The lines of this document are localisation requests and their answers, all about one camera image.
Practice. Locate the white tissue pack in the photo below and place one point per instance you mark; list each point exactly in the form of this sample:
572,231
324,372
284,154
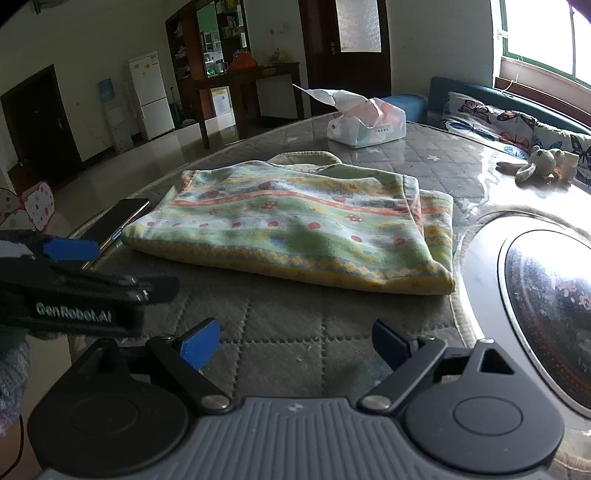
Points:
369,122

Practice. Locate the polka dot play tent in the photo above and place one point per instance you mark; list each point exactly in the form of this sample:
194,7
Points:
34,205

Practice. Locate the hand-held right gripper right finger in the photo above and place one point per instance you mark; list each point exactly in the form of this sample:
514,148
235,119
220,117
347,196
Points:
392,344

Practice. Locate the dark wooden side table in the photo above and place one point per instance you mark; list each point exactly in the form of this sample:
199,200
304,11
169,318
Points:
240,76

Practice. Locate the orange bag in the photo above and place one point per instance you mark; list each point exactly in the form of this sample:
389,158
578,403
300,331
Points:
243,62

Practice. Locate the butterfly print cushion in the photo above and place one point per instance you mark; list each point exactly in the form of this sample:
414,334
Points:
572,147
485,115

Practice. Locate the dark wooden display cabinet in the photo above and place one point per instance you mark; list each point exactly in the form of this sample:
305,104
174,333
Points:
182,46

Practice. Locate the dark wooden glass-panel door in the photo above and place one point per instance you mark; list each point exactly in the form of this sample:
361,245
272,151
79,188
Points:
318,46

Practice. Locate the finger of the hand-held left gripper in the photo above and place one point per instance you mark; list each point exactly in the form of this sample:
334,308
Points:
71,250
157,288

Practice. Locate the round black glass hob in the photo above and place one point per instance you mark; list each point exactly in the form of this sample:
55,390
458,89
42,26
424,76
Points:
554,314

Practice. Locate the green framed window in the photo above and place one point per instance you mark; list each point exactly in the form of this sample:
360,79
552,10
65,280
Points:
540,27

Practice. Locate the person's left forearm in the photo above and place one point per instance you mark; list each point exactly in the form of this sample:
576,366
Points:
11,374

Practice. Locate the white refrigerator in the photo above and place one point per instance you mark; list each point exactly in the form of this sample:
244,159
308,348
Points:
152,92

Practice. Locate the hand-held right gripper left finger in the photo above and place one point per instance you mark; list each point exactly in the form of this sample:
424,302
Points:
201,344

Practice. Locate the beige stuffed rabbit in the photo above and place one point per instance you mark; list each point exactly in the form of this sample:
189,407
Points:
540,161

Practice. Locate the green floral children's shirt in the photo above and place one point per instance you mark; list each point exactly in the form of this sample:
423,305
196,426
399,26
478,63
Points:
286,226

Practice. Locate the black smartphone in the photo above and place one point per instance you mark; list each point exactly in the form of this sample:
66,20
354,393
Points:
124,217

